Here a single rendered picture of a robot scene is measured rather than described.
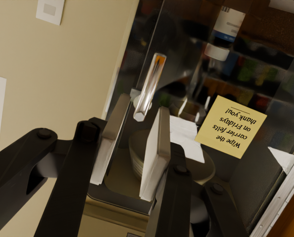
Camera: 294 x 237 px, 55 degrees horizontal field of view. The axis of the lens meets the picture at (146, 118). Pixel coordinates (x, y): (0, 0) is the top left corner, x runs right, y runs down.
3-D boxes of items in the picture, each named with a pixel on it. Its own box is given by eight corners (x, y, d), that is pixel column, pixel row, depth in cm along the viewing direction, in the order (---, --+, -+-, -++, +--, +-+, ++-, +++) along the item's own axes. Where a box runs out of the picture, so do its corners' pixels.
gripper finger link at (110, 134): (99, 187, 15) (86, 182, 15) (120, 130, 21) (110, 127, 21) (115, 139, 14) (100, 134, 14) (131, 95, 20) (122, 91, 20)
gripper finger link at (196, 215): (165, 189, 13) (226, 209, 13) (165, 139, 17) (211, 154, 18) (154, 214, 13) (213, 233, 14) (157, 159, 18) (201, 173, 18)
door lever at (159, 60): (153, 43, 37) (171, 50, 37) (131, 107, 41) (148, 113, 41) (150, 50, 32) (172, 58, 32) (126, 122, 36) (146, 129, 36)
